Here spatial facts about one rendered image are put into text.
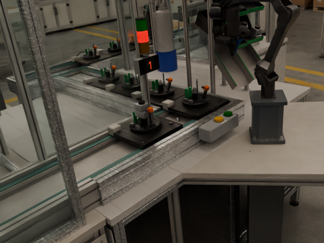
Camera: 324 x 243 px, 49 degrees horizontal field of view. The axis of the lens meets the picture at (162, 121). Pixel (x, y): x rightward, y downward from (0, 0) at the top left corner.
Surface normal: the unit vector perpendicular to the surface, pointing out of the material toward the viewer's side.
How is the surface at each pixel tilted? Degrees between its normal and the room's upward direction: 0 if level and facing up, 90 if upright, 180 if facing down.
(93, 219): 0
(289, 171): 0
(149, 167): 90
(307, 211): 0
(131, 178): 90
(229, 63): 45
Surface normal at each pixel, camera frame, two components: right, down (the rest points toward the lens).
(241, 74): 0.33, -0.43
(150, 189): -0.10, -0.90
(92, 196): 0.69, 0.24
